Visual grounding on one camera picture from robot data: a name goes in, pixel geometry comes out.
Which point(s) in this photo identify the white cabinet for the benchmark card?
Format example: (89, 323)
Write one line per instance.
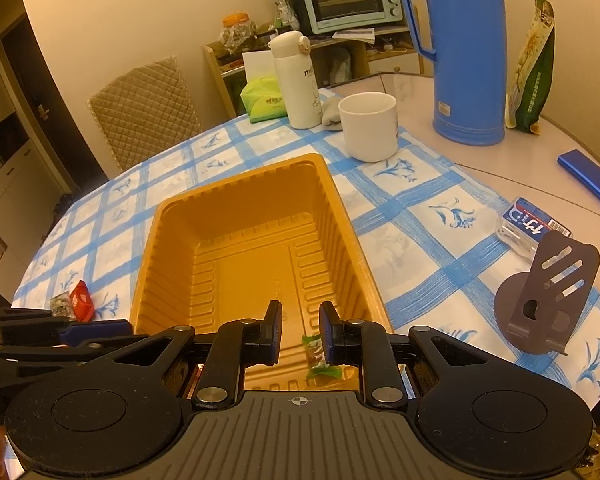
(28, 196)

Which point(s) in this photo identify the wooden shelf unit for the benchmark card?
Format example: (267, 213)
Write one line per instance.
(336, 60)

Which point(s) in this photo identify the orange plastic tray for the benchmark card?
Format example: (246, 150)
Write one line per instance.
(224, 251)

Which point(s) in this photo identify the green tissue pack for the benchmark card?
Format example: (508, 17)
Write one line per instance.
(261, 95)

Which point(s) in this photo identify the beige quilted chair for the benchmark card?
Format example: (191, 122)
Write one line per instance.
(144, 112)

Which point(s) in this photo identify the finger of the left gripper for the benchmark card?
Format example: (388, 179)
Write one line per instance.
(15, 315)
(62, 336)

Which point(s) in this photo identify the white thermos bottle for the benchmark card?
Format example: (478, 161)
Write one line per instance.
(296, 79)

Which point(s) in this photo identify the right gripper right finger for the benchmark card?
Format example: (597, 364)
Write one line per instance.
(366, 346)

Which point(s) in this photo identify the red double-happiness snack pack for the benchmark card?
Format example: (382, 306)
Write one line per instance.
(82, 303)

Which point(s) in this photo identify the orange lid jar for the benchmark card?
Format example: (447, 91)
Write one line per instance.
(236, 29)

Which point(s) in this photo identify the blue thermos jug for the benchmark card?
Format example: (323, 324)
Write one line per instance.
(469, 54)

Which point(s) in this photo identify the clear nut mix pack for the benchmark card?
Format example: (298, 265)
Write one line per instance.
(61, 306)

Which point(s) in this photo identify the green snack bag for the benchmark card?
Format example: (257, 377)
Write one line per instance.
(529, 90)

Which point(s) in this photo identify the blue flat box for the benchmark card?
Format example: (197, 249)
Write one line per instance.
(582, 169)

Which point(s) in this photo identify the small green candy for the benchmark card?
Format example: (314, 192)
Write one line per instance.
(320, 359)

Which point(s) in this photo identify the dark door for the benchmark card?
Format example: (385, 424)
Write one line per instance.
(49, 109)

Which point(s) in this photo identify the blue checked tablecloth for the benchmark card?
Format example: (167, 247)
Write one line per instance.
(428, 231)

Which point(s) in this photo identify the grey cloth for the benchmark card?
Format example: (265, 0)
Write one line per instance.
(331, 114)

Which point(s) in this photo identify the white cup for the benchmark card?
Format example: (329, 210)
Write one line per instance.
(369, 122)

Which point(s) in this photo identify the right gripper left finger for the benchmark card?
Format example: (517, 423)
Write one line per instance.
(227, 353)

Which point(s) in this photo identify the small tissue packet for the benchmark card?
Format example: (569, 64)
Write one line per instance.
(522, 226)

